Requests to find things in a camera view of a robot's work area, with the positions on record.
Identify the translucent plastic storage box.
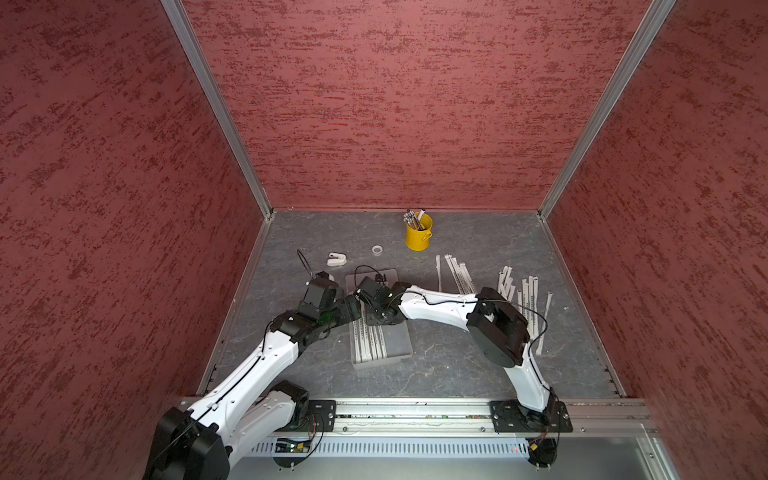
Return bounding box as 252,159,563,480
345,266,413,371

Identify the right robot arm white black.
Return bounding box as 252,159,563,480
354,278,555,418

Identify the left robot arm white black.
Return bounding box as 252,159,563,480
143,272,361,479

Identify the white plastic clip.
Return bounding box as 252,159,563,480
326,252,347,267

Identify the yellow metal cup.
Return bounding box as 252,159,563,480
405,214,434,252

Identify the wrapped straw far right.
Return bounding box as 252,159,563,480
536,291,553,356

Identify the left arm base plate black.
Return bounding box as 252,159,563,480
282,399,337,433

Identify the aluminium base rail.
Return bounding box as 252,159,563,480
309,398,658,438

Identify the perforated cable duct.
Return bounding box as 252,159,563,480
248,437,532,460

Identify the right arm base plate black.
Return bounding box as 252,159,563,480
488,397,573,434

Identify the left aluminium corner post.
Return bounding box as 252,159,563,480
161,0,274,221

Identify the aluminium corner post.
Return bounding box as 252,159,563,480
161,0,274,221
538,0,676,222

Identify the right aluminium corner post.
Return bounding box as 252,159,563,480
538,0,676,222

